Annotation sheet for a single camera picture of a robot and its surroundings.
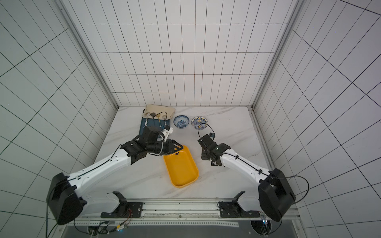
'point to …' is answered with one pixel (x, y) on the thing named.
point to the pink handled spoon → (164, 117)
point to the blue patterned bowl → (181, 121)
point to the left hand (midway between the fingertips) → (179, 151)
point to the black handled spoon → (153, 114)
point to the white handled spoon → (147, 114)
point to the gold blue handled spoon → (158, 116)
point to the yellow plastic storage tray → (182, 167)
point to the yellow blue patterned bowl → (197, 120)
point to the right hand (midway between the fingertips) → (202, 154)
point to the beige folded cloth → (158, 111)
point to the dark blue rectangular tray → (158, 124)
